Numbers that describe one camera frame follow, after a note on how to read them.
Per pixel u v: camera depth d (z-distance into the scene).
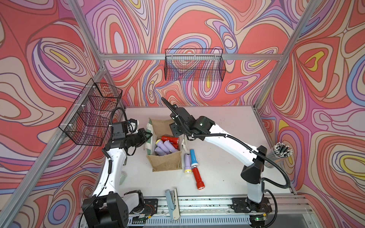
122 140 0.56
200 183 0.78
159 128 0.83
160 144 0.89
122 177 0.81
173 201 0.73
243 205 0.73
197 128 0.49
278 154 0.75
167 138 0.91
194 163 0.85
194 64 0.96
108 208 0.38
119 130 0.60
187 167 0.84
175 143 0.90
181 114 0.52
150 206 0.73
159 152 0.88
